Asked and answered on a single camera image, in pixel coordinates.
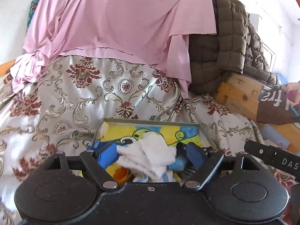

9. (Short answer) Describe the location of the white fluffy sock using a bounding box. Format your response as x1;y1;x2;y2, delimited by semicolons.
116;132;176;178

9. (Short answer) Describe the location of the striped colourful cloth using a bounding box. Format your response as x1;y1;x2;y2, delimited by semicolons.
133;171;176;183

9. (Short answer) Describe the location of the brown printed cloth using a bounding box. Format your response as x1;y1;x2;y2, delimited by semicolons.
256;82;299;125

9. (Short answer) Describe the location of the floral satin bedspread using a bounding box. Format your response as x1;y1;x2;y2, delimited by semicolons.
1;56;263;224

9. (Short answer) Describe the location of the olive quilted jacket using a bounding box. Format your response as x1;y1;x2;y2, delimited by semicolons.
189;0;280;95

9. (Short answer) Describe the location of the pink draped cloth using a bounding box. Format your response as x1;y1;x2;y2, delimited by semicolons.
10;0;216;98

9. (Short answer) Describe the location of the wooden bed frame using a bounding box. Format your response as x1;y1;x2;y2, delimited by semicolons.
214;73;299;155

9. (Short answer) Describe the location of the wooden headboard rail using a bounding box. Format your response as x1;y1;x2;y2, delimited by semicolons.
0;60;15;77

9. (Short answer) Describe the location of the colourful wall poster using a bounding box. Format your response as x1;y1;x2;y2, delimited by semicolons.
26;0;40;31

